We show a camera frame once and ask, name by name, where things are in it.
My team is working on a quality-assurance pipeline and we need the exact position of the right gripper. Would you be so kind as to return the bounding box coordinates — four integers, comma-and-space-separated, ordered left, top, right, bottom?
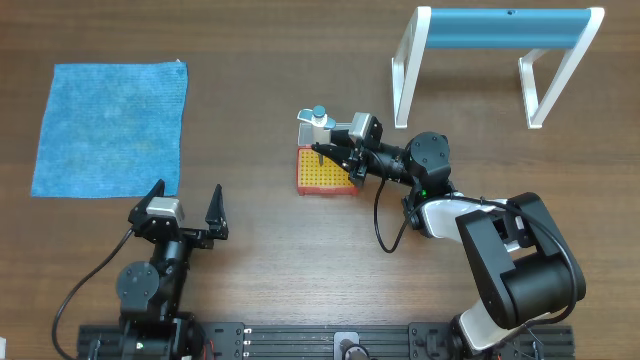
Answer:
310, 116, 385, 189

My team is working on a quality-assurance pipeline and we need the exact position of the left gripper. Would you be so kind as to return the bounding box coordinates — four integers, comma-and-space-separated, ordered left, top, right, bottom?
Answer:
128, 179, 230, 250

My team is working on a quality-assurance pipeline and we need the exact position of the white pipette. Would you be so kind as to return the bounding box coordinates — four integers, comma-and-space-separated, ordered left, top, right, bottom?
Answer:
296, 105, 337, 167

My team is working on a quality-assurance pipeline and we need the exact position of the red and yellow tip box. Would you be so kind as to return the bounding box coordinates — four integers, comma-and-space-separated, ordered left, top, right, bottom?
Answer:
295, 122, 361, 197

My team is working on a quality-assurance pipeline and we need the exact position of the blue cloth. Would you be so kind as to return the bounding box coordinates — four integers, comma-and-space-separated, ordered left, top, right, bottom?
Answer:
30, 60, 190, 199

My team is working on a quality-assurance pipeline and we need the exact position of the white and blue stand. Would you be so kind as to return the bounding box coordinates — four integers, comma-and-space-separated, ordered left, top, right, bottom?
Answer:
391, 5, 606, 130

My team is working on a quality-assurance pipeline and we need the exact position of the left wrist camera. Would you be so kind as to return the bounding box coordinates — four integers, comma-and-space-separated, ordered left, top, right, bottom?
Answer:
145, 196, 186, 222

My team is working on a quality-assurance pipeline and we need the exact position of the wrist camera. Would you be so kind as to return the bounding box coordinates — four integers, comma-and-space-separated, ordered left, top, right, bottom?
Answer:
145, 196, 186, 222
347, 112, 374, 144

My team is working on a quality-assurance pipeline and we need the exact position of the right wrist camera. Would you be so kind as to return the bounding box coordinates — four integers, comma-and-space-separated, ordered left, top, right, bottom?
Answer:
347, 112, 374, 144

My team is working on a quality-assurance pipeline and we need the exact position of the mounting rail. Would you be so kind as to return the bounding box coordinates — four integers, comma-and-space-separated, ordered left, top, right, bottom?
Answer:
77, 322, 576, 360

